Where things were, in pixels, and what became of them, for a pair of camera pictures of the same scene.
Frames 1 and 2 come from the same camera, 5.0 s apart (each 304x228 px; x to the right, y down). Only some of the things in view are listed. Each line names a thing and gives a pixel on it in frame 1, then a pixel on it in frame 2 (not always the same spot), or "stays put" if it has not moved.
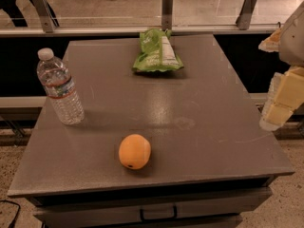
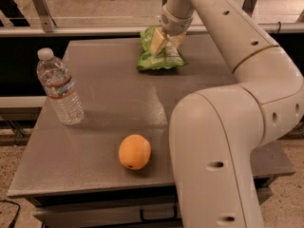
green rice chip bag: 157,52 stays put
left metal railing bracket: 48,20 stays put
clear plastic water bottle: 60,87 stays put
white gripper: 293,43 to 175,25
